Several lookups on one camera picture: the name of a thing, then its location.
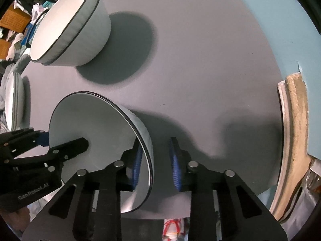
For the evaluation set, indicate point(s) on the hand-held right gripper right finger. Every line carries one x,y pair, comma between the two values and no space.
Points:
175,168

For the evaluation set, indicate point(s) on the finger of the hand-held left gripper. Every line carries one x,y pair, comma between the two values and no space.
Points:
70,148
30,136

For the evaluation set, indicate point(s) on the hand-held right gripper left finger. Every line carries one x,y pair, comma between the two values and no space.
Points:
137,165

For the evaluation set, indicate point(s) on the medium white bowl black rim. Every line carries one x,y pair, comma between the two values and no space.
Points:
100,130

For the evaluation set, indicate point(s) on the large white bowl black rim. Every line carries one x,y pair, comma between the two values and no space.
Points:
87,37
57,25

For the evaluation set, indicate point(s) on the small white bowl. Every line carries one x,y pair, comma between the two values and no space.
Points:
11,100

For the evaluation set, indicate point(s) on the red and white plastic bag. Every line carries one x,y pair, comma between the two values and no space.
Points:
173,227

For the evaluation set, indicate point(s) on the grey quilted blanket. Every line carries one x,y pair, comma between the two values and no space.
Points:
16,64

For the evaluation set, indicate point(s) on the white plate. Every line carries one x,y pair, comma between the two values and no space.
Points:
284,130

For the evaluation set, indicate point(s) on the brown wooden cabinet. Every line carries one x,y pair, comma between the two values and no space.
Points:
11,17

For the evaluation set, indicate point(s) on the grey plastic bag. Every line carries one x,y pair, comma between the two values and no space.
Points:
301,205

